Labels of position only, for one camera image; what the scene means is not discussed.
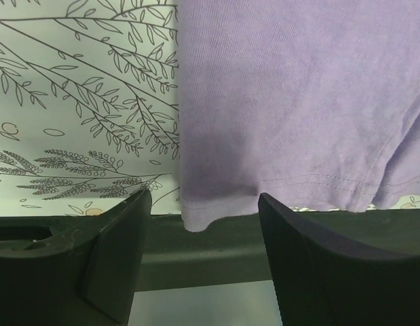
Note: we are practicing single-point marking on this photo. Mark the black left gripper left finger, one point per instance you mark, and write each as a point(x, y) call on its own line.
point(72, 270)

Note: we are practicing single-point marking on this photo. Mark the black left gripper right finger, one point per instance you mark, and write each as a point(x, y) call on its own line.
point(321, 277)

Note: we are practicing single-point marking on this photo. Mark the purple t shirt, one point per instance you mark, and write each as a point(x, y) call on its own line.
point(316, 103)

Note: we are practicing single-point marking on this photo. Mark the floral patterned table mat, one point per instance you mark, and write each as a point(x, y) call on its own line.
point(89, 105)

